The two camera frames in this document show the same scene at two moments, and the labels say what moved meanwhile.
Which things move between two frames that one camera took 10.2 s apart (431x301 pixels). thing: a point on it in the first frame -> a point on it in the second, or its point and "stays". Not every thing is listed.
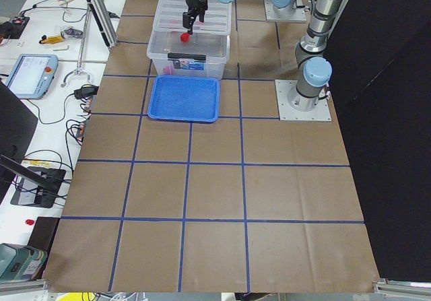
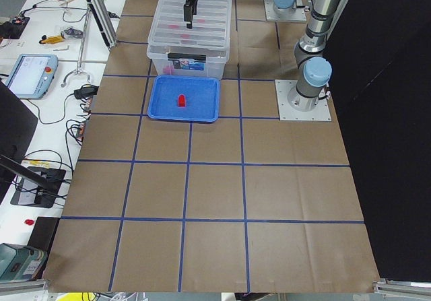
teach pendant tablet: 31,75 stays
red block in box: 168,70 stays
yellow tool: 51,39 stays
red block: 184,37 -> 181,100
